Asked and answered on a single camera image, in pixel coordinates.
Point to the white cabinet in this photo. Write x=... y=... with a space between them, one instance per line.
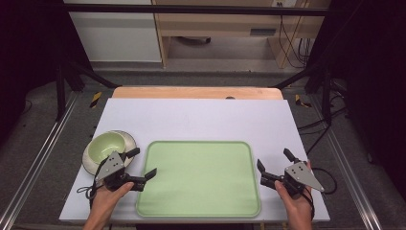
x=118 y=35

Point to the aluminium floor rail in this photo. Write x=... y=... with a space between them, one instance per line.
x=348 y=166
x=38 y=153

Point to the person's right hand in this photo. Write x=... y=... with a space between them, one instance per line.
x=298 y=207

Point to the wooden table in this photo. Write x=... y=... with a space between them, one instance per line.
x=191 y=92

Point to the white table cover board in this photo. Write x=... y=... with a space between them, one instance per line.
x=198 y=119

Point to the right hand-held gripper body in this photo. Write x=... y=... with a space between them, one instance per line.
x=301 y=177

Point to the wooden desk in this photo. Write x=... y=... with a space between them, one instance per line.
x=223 y=24

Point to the green tray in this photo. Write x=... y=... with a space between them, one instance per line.
x=201 y=179

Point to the dark curtain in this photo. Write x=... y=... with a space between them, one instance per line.
x=373 y=80
x=25 y=48

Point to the person's left hand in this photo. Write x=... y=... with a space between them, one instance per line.
x=105 y=201

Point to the black metal stand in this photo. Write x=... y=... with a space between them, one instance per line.
x=326 y=96
x=60 y=92

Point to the grey label on desk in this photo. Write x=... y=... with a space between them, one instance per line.
x=262 y=32

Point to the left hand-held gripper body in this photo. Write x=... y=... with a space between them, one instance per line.
x=110 y=166

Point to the green bowl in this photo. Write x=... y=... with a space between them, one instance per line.
x=105 y=146
x=130 y=140

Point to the yellow black tape strip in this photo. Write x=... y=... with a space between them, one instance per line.
x=300 y=100
x=95 y=99

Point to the black horizontal frame bar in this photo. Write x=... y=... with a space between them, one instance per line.
x=191 y=9

